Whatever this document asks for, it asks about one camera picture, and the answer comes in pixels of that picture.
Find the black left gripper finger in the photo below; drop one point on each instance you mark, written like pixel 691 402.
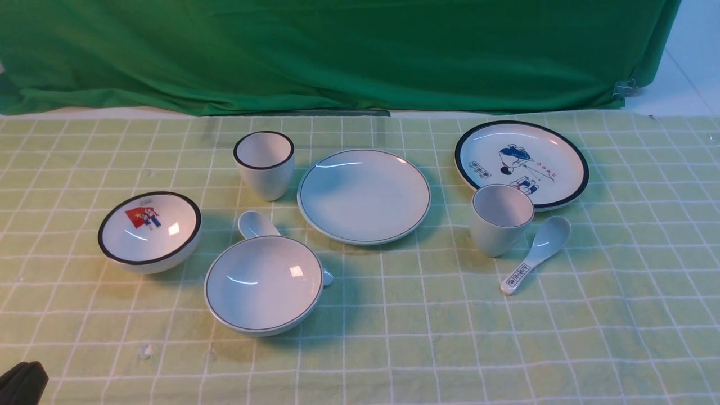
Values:
pixel 24 384

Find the pale blue plain spoon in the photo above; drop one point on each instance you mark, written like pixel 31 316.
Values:
pixel 254 224

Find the pale blue plain cup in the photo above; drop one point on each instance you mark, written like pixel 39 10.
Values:
pixel 500 215

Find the black rimmed flag bowl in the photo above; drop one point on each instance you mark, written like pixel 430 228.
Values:
pixel 151 232

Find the white cup black rim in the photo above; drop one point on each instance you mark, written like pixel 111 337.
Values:
pixel 266 160

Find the green backdrop cloth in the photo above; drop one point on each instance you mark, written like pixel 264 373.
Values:
pixel 206 58

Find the pale blue plain plate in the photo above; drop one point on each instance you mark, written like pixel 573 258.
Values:
pixel 364 196

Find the black rimmed illustrated plate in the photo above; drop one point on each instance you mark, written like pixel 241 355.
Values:
pixel 535 160

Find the light green checkered tablecloth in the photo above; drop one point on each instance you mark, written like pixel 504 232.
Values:
pixel 627 313

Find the metal binder clip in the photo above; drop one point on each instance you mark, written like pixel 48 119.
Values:
pixel 625 88

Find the white spoon printed handle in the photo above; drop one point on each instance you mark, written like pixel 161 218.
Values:
pixel 550 238

